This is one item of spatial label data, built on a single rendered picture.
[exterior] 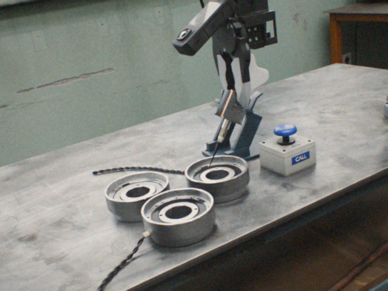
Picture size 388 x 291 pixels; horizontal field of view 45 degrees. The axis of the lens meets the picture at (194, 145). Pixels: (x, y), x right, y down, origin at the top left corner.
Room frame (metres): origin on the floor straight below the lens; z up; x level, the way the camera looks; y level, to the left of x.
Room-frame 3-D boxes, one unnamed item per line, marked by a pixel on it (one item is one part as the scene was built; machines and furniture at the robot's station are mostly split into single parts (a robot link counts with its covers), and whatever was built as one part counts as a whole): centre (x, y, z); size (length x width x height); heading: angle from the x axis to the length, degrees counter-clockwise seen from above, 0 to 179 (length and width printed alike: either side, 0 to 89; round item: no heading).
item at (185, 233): (0.59, 0.04, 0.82); 0.10 x 0.10 x 0.04
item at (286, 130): (0.75, -0.16, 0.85); 0.04 x 0.04 x 0.05
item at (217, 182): (0.70, -0.03, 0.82); 0.10 x 0.10 x 0.04
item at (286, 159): (0.75, -0.17, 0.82); 0.08 x 0.07 x 0.05; 117
